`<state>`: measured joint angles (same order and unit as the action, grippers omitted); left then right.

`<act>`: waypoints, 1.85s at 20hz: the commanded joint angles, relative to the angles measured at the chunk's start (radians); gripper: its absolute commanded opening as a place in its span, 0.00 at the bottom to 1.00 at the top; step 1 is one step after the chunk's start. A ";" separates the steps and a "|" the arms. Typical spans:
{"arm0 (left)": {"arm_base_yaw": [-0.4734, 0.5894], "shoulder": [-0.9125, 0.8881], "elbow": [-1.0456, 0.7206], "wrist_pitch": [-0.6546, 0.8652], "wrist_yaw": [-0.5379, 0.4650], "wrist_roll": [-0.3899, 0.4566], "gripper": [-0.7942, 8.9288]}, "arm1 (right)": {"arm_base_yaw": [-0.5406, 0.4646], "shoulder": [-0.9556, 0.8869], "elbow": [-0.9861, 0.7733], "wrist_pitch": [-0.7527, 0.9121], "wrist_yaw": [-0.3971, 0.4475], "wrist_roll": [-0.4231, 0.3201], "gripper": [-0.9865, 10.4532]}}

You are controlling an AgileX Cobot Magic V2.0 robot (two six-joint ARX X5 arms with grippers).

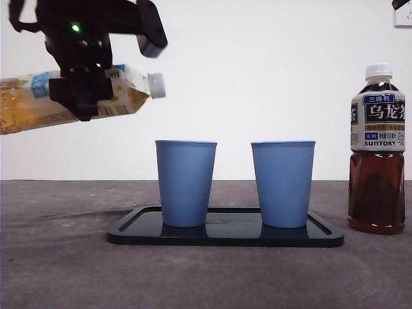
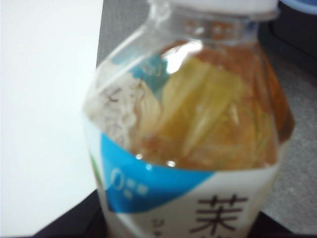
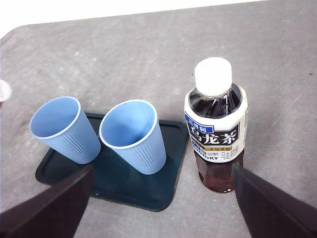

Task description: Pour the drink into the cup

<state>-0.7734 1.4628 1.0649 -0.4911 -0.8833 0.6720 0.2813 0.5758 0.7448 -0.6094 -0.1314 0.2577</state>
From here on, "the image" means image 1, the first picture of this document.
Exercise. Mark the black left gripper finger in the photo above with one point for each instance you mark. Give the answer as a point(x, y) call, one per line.
point(83, 93)

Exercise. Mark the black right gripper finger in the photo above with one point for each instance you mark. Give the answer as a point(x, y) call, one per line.
point(400, 3)

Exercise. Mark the jasmine oolong tea bottle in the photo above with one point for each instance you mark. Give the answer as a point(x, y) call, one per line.
point(25, 106)

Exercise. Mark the dark oolong tea bottle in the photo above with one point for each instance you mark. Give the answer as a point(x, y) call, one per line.
point(376, 193)

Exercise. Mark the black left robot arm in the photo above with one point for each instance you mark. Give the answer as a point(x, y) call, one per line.
point(96, 16)

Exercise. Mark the blue ribbed cup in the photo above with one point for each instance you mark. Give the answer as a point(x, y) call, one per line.
point(185, 183)
point(283, 183)

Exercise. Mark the dark rectangular tray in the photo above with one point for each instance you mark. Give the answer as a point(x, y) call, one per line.
point(225, 239)

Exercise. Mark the white wall socket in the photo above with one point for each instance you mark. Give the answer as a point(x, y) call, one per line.
point(404, 19)

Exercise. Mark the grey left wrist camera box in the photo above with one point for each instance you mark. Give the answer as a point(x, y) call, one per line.
point(151, 29)

